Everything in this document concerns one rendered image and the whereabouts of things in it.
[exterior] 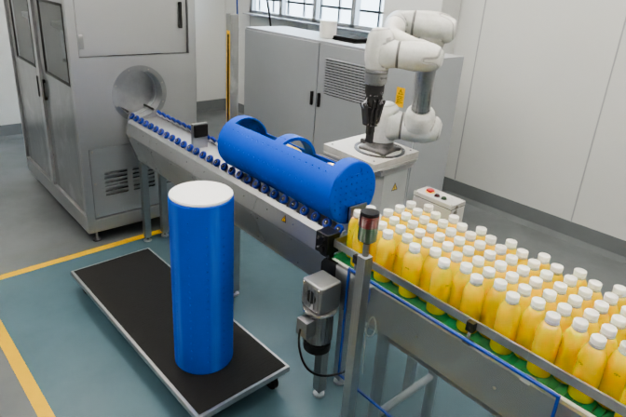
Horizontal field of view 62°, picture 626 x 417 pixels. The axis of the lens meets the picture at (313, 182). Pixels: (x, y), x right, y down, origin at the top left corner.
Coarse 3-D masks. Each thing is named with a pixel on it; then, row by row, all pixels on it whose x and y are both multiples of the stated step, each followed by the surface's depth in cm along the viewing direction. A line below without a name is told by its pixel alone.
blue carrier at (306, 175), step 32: (224, 128) 271; (256, 128) 287; (224, 160) 278; (256, 160) 248; (288, 160) 233; (320, 160) 223; (352, 160) 219; (288, 192) 237; (320, 192) 217; (352, 192) 222
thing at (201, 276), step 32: (192, 224) 218; (224, 224) 224; (192, 256) 223; (224, 256) 230; (192, 288) 229; (224, 288) 236; (192, 320) 236; (224, 320) 242; (192, 352) 242; (224, 352) 249
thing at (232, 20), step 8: (232, 16) 319; (232, 24) 320; (232, 32) 322; (232, 40) 324; (232, 48) 326; (232, 56) 328; (232, 64) 329; (232, 72) 331; (232, 80) 333; (232, 88) 335; (232, 96) 337; (232, 104) 339; (232, 112) 341
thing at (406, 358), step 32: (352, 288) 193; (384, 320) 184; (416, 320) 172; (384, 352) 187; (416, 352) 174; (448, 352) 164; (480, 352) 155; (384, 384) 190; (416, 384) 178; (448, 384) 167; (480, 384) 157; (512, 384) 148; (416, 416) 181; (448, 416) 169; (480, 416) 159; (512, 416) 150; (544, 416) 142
